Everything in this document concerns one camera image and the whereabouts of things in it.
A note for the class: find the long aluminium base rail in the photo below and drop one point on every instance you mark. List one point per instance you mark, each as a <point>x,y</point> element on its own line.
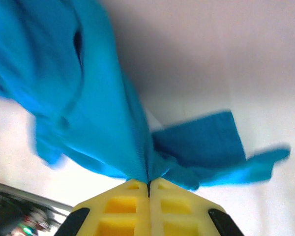
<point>27,193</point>

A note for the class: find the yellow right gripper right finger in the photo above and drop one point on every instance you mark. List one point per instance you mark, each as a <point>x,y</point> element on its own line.
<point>182,209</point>

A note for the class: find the black controller board green light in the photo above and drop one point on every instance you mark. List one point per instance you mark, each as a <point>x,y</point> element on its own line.
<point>19,218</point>

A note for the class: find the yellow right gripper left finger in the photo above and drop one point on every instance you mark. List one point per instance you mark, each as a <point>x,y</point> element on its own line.
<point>118,209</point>

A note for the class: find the blue t-shirt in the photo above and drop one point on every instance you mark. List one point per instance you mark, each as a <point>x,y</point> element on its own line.
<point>88,98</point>

